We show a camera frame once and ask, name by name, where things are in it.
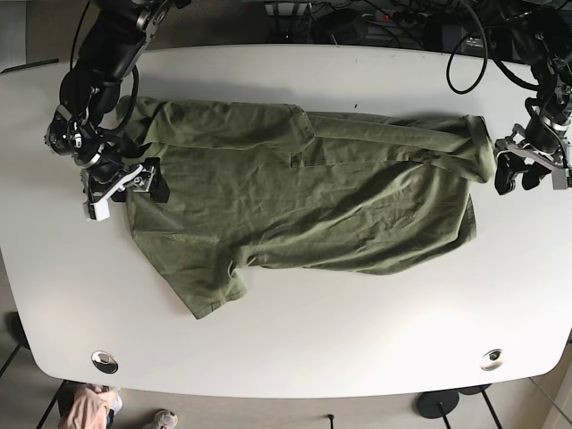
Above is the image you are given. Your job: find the left silver table grommet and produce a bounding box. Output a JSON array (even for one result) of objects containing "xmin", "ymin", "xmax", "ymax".
[{"xmin": 91, "ymin": 350, "xmax": 119, "ymax": 374}]

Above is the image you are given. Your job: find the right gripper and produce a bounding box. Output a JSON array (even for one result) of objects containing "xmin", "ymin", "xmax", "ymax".
[{"xmin": 81, "ymin": 157, "xmax": 171, "ymax": 222}]

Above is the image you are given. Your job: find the black round stand base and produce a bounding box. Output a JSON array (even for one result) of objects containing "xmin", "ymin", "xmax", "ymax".
[{"xmin": 415, "ymin": 390, "xmax": 459, "ymax": 419}]

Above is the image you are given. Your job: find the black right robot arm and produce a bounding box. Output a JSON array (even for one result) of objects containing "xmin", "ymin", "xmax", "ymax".
[{"xmin": 45, "ymin": 1, "xmax": 187, "ymax": 222}]

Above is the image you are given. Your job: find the grey multi-socket box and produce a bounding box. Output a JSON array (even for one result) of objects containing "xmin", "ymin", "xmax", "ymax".
[{"xmin": 312, "ymin": 9, "xmax": 368, "ymax": 45}]

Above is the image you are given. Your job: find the white sneaker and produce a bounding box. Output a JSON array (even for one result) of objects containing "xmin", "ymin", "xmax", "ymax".
[{"xmin": 151, "ymin": 409, "xmax": 178, "ymax": 429}]

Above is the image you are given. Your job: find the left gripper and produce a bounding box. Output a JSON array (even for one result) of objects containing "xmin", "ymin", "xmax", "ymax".
[{"xmin": 494, "ymin": 124, "xmax": 571, "ymax": 195}]

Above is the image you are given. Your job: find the left black table leg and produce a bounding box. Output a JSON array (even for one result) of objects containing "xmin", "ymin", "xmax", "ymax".
[{"xmin": 36, "ymin": 380, "xmax": 68, "ymax": 429}]

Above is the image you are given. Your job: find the right silver table grommet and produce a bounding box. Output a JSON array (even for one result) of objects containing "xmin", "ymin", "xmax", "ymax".
[{"xmin": 479, "ymin": 349, "xmax": 505, "ymax": 372}]

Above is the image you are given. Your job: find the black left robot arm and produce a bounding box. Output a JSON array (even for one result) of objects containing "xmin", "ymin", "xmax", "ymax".
[{"xmin": 494, "ymin": 1, "xmax": 571, "ymax": 195}]

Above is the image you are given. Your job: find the olive green T-shirt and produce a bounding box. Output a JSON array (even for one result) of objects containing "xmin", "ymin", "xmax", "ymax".
[{"xmin": 122, "ymin": 97, "xmax": 496, "ymax": 319}]

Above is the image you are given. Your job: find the silver table grommet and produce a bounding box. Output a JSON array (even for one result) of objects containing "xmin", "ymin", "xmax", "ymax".
[
  {"xmin": 479, "ymin": 349, "xmax": 505, "ymax": 372},
  {"xmin": 91, "ymin": 350, "xmax": 119, "ymax": 374}
]

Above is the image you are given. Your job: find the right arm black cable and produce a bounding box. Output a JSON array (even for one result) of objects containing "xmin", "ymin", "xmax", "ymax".
[{"xmin": 88, "ymin": 62, "xmax": 143, "ymax": 139}]

